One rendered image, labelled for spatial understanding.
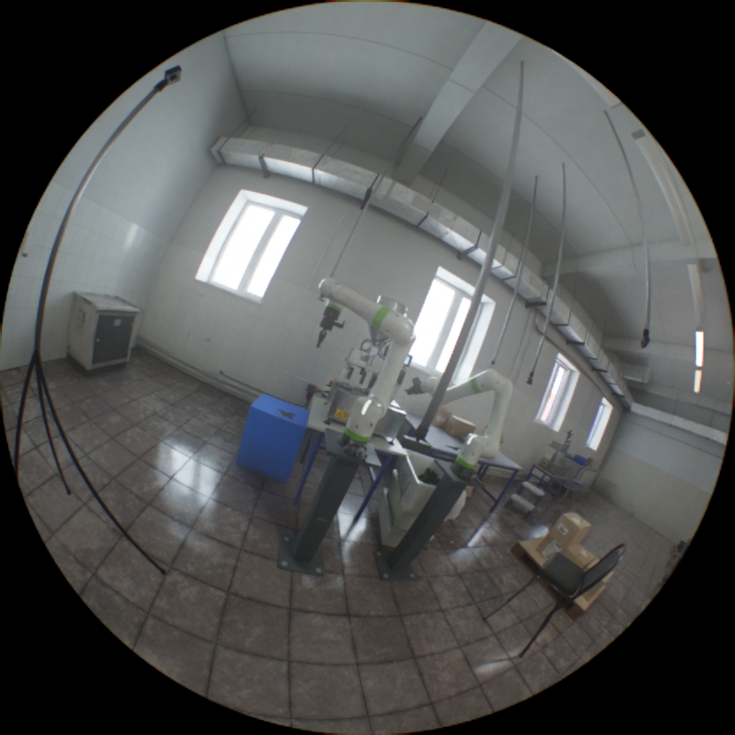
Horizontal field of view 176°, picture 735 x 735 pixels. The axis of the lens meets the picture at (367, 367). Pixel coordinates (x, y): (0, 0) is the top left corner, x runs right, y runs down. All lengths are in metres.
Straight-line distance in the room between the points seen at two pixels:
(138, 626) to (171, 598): 0.27
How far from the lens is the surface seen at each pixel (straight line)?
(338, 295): 1.17
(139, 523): 1.73
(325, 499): 1.28
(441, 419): 3.42
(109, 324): 3.21
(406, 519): 1.90
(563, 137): 3.53
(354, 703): 1.48
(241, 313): 3.58
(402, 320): 1.04
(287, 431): 2.01
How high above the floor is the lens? 1.38
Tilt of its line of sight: 4 degrees down
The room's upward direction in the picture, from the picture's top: 23 degrees clockwise
